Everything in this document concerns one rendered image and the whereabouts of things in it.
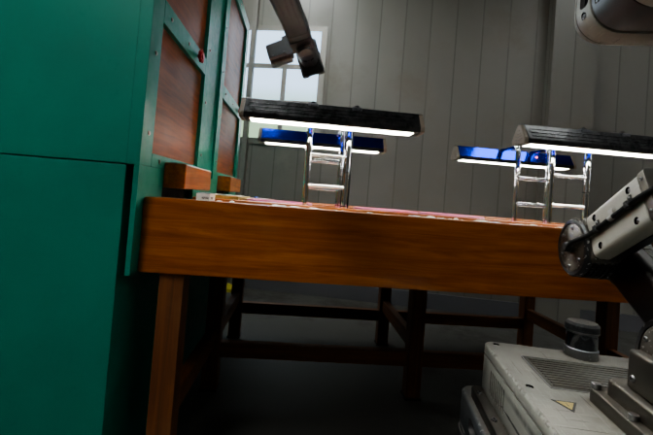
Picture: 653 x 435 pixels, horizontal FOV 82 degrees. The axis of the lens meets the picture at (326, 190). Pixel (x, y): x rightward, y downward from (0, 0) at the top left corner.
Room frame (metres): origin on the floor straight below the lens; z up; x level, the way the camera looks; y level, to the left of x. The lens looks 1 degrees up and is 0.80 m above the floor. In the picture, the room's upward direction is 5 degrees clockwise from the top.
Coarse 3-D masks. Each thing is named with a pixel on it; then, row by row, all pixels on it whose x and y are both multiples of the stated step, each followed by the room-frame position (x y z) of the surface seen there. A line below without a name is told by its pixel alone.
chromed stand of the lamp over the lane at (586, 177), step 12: (588, 132) 1.33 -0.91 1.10; (624, 132) 1.36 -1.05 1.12; (552, 156) 1.50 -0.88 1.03; (588, 156) 1.51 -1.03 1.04; (552, 168) 1.50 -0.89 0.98; (588, 168) 1.51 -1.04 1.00; (552, 180) 1.50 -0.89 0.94; (588, 180) 1.51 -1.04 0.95; (552, 192) 1.50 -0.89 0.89; (588, 192) 1.51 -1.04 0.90; (552, 204) 1.50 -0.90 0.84; (564, 204) 1.50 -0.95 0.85; (588, 204) 1.51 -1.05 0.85; (588, 216) 1.52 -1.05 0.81
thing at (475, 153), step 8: (456, 152) 1.86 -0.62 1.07; (464, 152) 1.86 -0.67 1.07; (472, 152) 1.87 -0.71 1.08; (480, 152) 1.87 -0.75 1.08; (488, 152) 1.88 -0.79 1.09; (496, 152) 1.88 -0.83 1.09; (504, 152) 1.89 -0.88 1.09; (512, 152) 1.90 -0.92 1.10; (480, 160) 1.86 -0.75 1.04; (488, 160) 1.86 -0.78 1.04; (496, 160) 1.86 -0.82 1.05; (504, 160) 1.87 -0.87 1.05; (512, 160) 1.87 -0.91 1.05; (528, 160) 1.88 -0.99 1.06; (536, 160) 1.88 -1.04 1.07; (544, 160) 1.89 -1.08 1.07; (560, 160) 1.90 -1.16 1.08; (568, 160) 1.91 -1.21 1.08; (568, 168) 1.89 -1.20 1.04
